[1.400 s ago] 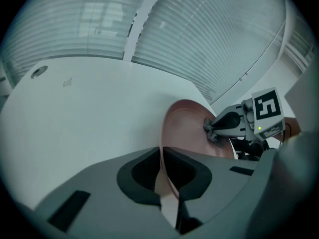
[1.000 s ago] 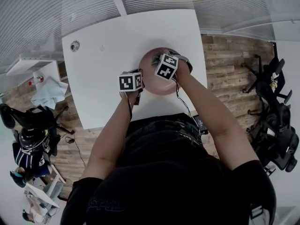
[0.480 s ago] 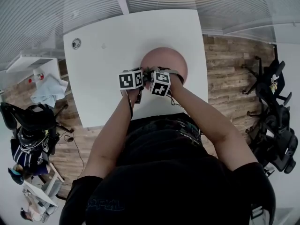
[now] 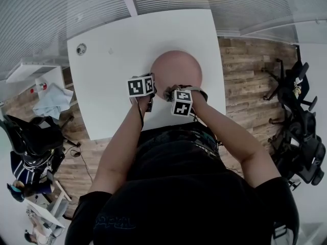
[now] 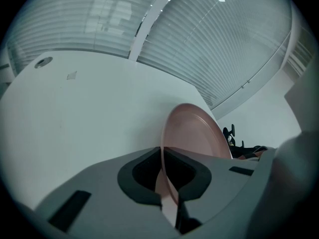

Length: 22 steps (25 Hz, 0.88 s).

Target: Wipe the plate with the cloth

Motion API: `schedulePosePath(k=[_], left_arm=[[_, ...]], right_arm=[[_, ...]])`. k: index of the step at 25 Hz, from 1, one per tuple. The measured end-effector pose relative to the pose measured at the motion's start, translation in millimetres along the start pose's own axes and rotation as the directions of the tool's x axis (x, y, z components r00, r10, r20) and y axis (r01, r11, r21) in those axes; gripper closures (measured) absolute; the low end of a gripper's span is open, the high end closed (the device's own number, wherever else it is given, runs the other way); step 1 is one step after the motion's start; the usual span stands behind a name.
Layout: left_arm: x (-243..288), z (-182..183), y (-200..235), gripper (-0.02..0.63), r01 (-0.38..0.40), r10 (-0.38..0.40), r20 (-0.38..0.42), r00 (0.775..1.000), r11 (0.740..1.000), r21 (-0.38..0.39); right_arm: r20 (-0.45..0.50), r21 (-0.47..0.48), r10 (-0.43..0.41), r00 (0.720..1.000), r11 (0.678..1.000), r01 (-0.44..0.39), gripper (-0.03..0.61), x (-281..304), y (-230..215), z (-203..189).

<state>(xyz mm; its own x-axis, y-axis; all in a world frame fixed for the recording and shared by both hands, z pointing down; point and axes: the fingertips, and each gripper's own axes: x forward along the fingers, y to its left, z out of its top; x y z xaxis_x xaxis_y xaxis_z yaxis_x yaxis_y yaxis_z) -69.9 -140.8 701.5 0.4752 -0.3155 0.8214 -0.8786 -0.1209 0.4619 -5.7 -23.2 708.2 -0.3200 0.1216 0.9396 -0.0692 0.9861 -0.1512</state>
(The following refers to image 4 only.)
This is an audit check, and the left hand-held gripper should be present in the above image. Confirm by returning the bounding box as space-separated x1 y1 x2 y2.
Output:
127 72 156 113

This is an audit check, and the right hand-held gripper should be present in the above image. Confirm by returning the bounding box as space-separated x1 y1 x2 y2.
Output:
171 85 208 117

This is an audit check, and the big pink plate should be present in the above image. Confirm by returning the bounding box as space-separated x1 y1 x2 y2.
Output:
150 50 203 101

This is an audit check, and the person's left forearm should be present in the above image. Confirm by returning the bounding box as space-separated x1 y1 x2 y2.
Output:
88 95 151 195

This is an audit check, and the person's right forearm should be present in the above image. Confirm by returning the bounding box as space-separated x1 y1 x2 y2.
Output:
190 95 282 188

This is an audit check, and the light blue towel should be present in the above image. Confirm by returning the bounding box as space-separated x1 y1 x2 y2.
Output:
32 83 74 119

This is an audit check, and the white bottle with red cap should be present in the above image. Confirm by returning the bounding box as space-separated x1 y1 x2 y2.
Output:
30 83 48 94

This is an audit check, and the white slatted side table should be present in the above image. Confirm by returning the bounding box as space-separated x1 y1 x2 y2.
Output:
5 57 75 104

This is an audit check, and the person's black shirt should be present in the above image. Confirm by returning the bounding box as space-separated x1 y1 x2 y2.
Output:
65 126 299 245

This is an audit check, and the black round helmet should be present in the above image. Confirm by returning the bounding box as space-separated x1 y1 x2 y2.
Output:
21 146 56 172

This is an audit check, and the white desk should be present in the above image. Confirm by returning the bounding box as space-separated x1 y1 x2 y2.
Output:
25 180 74 229

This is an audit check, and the black floor cable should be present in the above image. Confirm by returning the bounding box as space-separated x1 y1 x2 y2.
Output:
70 148 94 183

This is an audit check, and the grey shoulder strap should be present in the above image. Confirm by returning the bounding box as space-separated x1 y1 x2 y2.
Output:
272 222 288 245

